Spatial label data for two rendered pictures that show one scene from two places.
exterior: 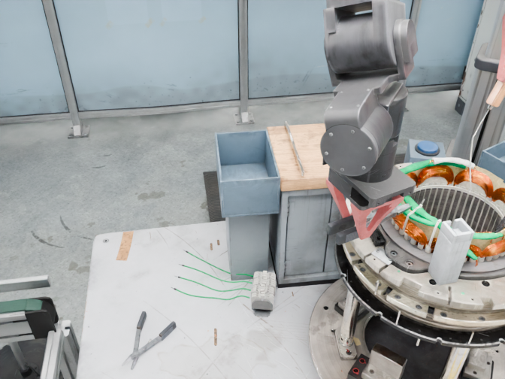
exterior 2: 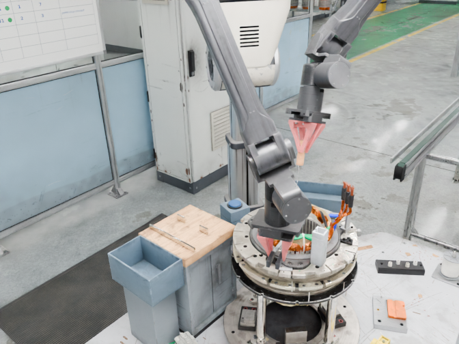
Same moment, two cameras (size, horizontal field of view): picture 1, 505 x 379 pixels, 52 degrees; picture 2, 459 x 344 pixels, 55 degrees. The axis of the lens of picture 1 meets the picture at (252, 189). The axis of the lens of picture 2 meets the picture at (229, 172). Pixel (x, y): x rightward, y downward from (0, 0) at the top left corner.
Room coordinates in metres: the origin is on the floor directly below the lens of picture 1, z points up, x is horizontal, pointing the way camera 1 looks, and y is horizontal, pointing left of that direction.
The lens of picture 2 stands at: (-0.02, 0.44, 1.76)
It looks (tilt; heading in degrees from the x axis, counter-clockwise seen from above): 27 degrees down; 319
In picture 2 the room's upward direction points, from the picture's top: 2 degrees counter-clockwise
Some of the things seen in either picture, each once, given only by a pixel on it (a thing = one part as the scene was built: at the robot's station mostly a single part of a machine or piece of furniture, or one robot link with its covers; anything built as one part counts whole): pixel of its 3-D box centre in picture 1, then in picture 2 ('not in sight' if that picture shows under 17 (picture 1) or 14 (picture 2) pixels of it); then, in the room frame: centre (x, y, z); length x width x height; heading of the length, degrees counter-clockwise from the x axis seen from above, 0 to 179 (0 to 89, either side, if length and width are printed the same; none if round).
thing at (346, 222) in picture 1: (341, 225); (270, 259); (0.50, -0.12, 1.17); 0.04 x 0.01 x 0.02; 117
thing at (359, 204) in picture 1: (362, 204); (278, 240); (0.50, -0.14, 1.20); 0.07 x 0.07 x 0.09; 27
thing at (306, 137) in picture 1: (324, 153); (188, 233); (0.84, -0.14, 1.05); 0.20 x 0.19 x 0.02; 97
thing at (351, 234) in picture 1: (350, 234); (279, 261); (0.48, -0.12, 1.17); 0.04 x 0.01 x 0.02; 117
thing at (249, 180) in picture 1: (246, 210); (150, 298); (0.82, 0.01, 0.92); 0.17 x 0.11 x 0.28; 7
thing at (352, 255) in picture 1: (351, 240); (254, 271); (0.59, -0.16, 1.05); 0.09 x 0.04 x 0.01; 11
